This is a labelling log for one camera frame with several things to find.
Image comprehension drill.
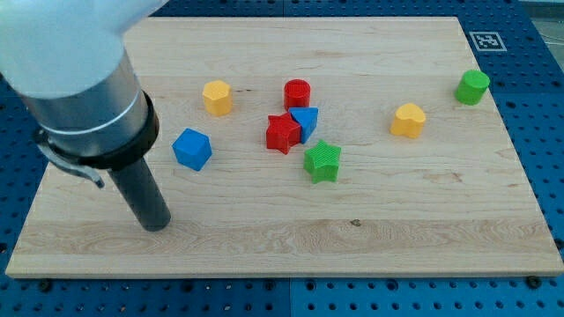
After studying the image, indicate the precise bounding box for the blue cube block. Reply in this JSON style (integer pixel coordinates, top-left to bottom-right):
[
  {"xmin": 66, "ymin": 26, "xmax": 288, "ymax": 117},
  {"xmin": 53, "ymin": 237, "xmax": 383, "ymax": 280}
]
[{"xmin": 172, "ymin": 129, "xmax": 212, "ymax": 171}]

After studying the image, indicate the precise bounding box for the yellow heart block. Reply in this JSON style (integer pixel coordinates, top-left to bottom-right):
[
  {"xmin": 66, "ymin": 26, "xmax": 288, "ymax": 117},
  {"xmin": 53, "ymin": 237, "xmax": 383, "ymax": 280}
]
[{"xmin": 390, "ymin": 103, "xmax": 427, "ymax": 138}]

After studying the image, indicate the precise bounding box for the blue triangle block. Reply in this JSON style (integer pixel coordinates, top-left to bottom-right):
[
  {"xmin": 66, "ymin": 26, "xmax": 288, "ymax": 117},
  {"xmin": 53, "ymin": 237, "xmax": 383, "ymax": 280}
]
[{"xmin": 289, "ymin": 107, "xmax": 319, "ymax": 144}]

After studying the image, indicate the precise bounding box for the red cylinder block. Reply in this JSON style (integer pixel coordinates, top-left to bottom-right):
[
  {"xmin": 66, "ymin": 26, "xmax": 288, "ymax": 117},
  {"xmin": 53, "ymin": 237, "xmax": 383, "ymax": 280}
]
[{"xmin": 284, "ymin": 79, "xmax": 311, "ymax": 110}]

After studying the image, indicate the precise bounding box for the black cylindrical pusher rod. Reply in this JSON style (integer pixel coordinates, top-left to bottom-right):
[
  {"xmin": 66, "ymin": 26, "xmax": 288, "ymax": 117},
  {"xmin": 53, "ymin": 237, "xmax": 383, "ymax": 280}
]
[{"xmin": 108, "ymin": 158, "xmax": 171, "ymax": 232}]

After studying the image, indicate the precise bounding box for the white fiducial marker tag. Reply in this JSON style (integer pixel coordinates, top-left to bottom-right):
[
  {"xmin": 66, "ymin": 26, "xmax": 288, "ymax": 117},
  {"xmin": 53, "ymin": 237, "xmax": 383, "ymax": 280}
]
[{"xmin": 470, "ymin": 31, "xmax": 507, "ymax": 52}]

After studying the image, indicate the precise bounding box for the grey cable clip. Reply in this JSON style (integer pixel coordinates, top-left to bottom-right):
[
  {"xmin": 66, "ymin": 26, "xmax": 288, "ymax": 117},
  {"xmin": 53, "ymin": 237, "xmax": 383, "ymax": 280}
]
[{"xmin": 32, "ymin": 128, "xmax": 105, "ymax": 188}]

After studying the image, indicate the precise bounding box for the red star block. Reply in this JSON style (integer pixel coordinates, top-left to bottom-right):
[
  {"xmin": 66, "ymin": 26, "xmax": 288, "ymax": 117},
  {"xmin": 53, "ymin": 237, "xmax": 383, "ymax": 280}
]
[{"xmin": 265, "ymin": 113, "xmax": 301, "ymax": 154}]

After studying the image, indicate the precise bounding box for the green star block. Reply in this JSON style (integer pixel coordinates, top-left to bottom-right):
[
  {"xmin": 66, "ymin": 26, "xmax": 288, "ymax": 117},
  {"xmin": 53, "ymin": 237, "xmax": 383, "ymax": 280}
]
[{"xmin": 303, "ymin": 139, "xmax": 341, "ymax": 184}]

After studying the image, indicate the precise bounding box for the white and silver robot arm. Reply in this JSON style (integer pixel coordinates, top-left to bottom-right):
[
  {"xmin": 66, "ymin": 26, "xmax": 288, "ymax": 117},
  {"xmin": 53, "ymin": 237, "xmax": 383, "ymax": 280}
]
[{"xmin": 1, "ymin": 0, "xmax": 167, "ymax": 169}]

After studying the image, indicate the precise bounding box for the yellow hexagon block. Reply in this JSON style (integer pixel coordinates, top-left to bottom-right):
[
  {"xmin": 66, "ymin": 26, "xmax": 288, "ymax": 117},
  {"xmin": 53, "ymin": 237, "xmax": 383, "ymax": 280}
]
[{"xmin": 202, "ymin": 80, "xmax": 233, "ymax": 116}]

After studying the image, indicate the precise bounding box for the light wooden board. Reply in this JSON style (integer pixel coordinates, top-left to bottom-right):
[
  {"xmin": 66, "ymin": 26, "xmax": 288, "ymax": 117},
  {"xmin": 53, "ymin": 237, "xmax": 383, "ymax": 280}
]
[{"xmin": 6, "ymin": 17, "xmax": 563, "ymax": 279}]

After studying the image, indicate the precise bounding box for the green cylinder block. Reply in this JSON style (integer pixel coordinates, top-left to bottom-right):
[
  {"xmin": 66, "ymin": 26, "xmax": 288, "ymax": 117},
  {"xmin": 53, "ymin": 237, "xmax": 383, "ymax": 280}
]
[{"xmin": 455, "ymin": 70, "xmax": 491, "ymax": 106}]

